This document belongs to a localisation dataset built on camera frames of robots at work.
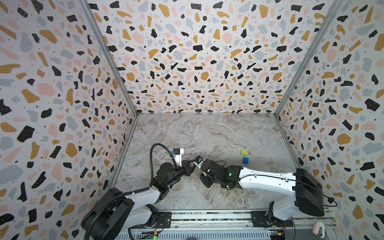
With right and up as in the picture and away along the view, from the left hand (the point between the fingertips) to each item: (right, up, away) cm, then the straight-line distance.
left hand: (198, 160), depth 77 cm
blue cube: (+30, -4, +19) cm, 36 cm away
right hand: (0, -6, +1) cm, 7 cm away
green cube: (+29, 0, +20) cm, 36 cm away
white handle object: (+57, -31, -7) cm, 65 cm away
